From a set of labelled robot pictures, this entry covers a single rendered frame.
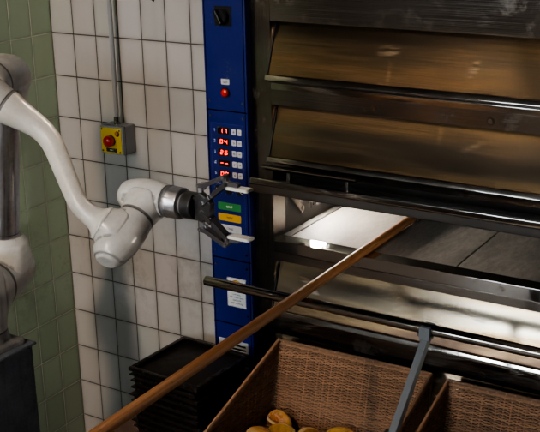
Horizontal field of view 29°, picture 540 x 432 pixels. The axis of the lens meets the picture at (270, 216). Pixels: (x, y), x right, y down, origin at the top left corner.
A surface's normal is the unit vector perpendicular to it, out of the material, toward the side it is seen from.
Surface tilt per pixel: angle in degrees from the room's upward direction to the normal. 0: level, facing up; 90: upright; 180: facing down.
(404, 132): 70
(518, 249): 0
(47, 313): 90
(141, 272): 90
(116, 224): 44
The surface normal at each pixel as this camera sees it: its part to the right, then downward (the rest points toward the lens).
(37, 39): 0.85, 0.15
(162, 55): -0.52, 0.28
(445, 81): -0.50, -0.07
